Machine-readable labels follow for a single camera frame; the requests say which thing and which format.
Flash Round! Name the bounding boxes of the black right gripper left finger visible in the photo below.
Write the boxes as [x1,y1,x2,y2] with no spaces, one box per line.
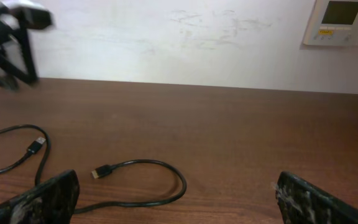
[0,170,80,224]

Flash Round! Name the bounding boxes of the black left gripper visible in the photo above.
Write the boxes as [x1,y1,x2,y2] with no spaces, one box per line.
[0,4,39,90]

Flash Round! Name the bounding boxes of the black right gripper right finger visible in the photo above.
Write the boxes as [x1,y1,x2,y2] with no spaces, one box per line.
[274,171,358,224]

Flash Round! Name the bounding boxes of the white wall control panel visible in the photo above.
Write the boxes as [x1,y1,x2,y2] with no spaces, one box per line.
[303,0,358,47]

